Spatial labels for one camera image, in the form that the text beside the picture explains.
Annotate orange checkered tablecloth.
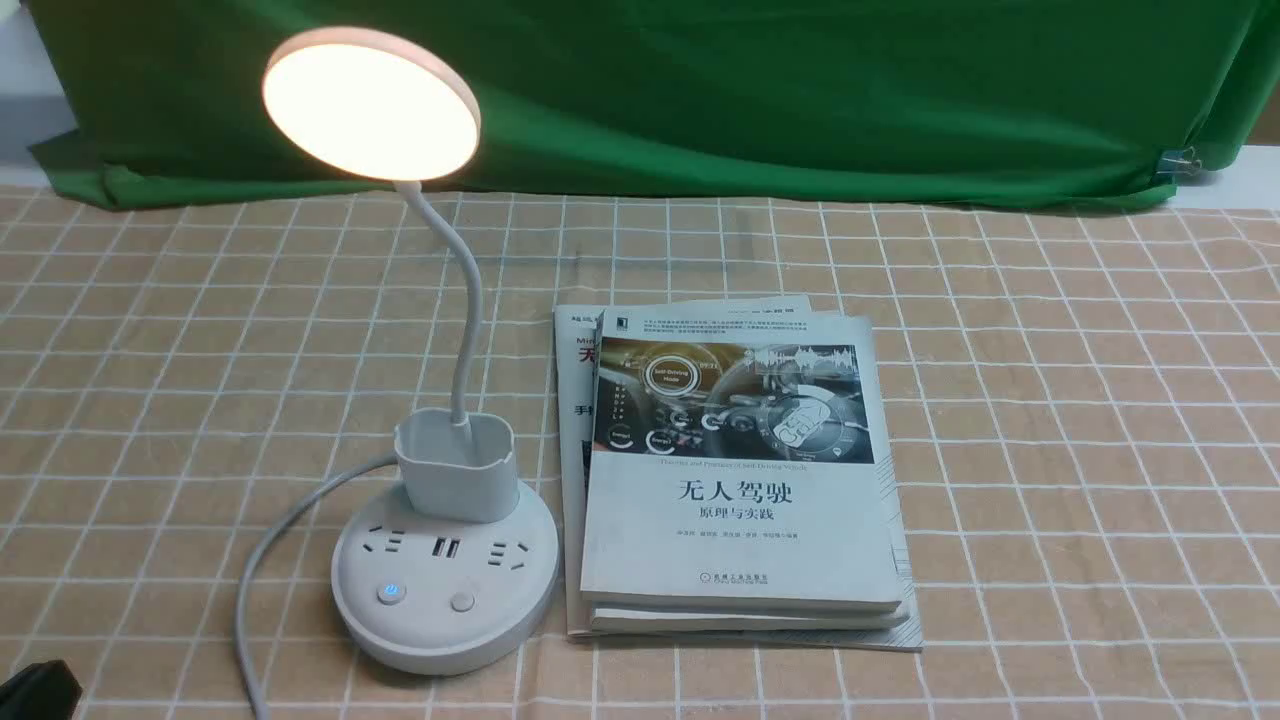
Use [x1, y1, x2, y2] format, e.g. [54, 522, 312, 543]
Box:
[1, 187, 1279, 719]

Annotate white desk lamp with base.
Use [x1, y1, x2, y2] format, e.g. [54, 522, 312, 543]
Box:
[262, 27, 561, 676]

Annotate top white self-driving book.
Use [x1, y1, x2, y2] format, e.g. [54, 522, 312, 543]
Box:
[579, 311, 906, 615]

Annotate white lamp power cable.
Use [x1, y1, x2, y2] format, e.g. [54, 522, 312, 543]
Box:
[234, 454, 401, 720]

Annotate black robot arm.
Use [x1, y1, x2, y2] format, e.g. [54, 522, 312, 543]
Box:
[1, 659, 83, 720]

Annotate bottom white paperback book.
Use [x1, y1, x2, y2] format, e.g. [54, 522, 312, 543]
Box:
[553, 304, 925, 652]

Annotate middle white book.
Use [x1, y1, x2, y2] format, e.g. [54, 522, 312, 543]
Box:
[571, 306, 911, 634]

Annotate green backdrop cloth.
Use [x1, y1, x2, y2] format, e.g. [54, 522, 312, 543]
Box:
[28, 1, 1277, 210]

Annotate blue binder clip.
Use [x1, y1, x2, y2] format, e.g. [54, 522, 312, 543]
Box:
[1155, 147, 1203, 183]

